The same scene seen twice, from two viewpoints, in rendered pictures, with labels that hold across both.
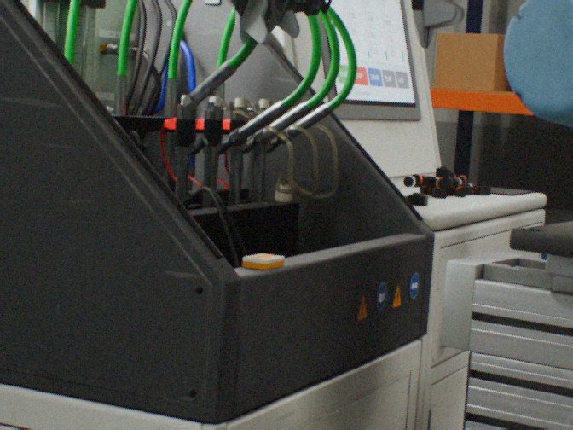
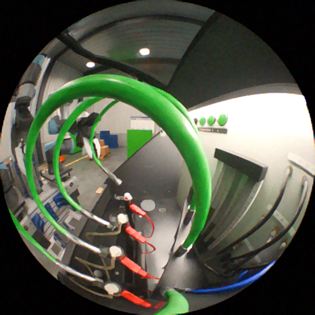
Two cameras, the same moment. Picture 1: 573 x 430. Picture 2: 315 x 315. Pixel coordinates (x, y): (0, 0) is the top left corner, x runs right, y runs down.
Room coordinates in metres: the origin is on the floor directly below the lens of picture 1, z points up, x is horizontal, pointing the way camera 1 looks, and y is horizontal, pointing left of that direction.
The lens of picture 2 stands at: (2.01, 0.11, 1.32)
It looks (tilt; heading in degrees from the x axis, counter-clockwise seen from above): 17 degrees down; 149
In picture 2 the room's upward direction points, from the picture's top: 4 degrees clockwise
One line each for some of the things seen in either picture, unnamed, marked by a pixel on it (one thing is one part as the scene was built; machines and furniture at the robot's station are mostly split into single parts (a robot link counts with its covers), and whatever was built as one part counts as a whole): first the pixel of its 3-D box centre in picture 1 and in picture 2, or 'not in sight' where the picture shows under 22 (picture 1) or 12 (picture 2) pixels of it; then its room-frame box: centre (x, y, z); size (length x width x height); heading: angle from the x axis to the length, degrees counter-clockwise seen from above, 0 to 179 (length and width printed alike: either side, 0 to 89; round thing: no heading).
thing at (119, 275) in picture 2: (217, 253); (132, 257); (1.90, 0.10, 0.91); 0.34 x 0.10 x 0.15; 155
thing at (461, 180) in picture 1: (448, 181); not in sight; (2.40, -0.29, 1.01); 0.23 x 0.11 x 0.06; 155
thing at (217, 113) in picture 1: (217, 178); (124, 237); (1.86, 0.11, 1.02); 0.05 x 0.03 x 0.21; 65
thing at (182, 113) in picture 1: (188, 181); (127, 217); (1.79, 0.14, 1.02); 0.05 x 0.03 x 0.21; 65
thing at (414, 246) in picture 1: (331, 310); (89, 227); (1.69, -0.07, 0.87); 0.62 x 0.04 x 0.16; 155
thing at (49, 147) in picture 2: not in sight; (52, 150); (1.27, -0.36, 1.20); 0.13 x 0.12 x 0.14; 133
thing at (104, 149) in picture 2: not in sight; (99, 149); (-2.68, -0.35, 0.39); 1.20 x 0.85 x 0.79; 159
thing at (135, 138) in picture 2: not in sight; (140, 145); (-1.60, 1.43, 0.65); 0.95 x 0.86 x 1.30; 65
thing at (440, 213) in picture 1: (441, 204); not in sight; (2.36, -0.28, 0.97); 0.70 x 0.22 x 0.03; 155
